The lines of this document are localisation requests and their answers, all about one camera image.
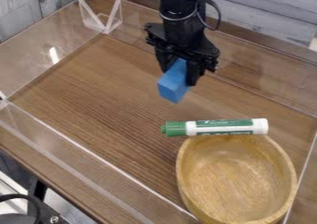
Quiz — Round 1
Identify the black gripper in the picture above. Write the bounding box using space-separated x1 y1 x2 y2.
143 18 220 86

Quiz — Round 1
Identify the blue foam block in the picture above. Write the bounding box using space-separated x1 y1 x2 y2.
157 59 191 104

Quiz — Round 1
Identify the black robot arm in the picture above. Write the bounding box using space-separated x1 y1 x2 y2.
144 0 222 86

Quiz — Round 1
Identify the brown wooden bowl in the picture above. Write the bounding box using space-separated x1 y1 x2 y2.
175 135 296 224

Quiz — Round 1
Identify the green white dry-erase marker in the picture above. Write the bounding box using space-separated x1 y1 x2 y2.
160 118 268 137

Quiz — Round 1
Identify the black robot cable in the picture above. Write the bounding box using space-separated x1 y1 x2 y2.
193 0 223 31

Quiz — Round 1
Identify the clear acrylic corner bracket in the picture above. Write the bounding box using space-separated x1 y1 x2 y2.
77 0 123 34

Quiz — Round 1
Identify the clear acrylic tray wall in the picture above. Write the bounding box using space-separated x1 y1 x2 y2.
0 92 197 224

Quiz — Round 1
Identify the black cable lower left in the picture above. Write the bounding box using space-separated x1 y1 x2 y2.
0 193 41 224

